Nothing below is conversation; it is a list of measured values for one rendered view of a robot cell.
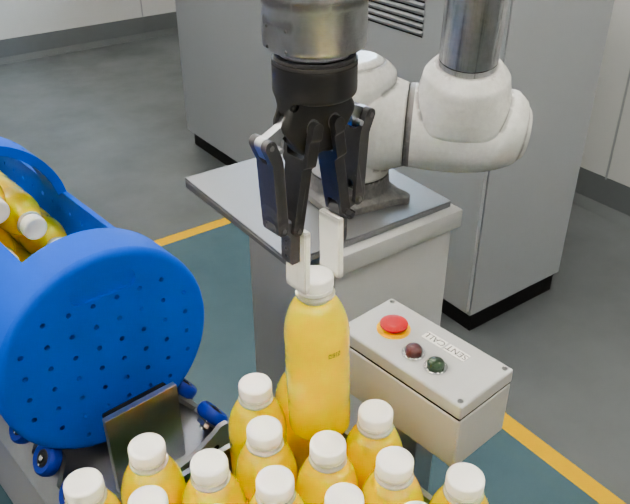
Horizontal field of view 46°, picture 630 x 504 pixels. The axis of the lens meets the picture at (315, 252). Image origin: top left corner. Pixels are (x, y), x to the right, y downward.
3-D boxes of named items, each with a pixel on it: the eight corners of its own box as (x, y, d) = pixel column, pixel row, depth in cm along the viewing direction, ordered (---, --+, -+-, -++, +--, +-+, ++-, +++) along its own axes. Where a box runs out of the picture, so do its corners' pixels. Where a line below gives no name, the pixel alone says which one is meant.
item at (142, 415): (176, 444, 101) (166, 374, 94) (186, 454, 99) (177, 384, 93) (110, 483, 95) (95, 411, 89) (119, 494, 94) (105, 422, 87)
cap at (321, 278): (289, 286, 77) (288, 271, 76) (321, 275, 78) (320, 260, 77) (308, 304, 74) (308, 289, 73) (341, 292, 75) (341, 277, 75)
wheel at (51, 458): (53, 433, 96) (40, 433, 95) (69, 453, 93) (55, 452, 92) (38, 463, 97) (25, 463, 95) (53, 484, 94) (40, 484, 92)
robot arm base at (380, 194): (352, 158, 159) (353, 134, 156) (413, 202, 143) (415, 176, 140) (276, 176, 151) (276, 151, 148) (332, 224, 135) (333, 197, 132)
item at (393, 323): (392, 316, 97) (393, 309, 96) (413, 329, 95) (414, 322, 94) (373, 327, 95) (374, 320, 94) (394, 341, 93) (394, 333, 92)
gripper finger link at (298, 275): (311, 232, 70) (305, 234, 69) (310, 293, 73) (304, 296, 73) (291, 220, 72) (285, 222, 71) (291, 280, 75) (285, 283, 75)
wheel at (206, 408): (198, 394, 101) (189, 406, 101) (217, 411, 98) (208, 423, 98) (216, 403, 104) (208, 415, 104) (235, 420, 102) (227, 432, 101)
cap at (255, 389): (266, 380, 89) (265, 368, 88) (276, 401, 86) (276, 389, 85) (234, 388, 88) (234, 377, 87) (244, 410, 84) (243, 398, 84)
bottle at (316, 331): (278, 416, 86) (268, 282, 77) (329, 393, 90) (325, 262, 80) (309, 453, 81) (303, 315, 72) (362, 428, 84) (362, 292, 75)
